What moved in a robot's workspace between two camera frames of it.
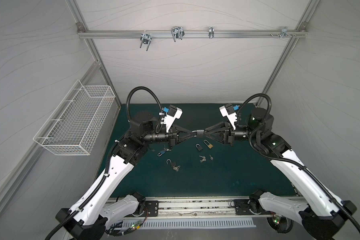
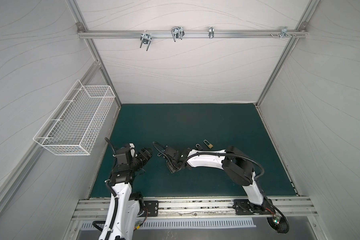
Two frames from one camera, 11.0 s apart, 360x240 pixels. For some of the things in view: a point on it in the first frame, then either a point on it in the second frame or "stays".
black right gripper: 229,135 → 170,158
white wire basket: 74,127 stays
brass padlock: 210,146 stays
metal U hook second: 177,32 stays
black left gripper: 173,138 → 145,156
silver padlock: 199,147 stays
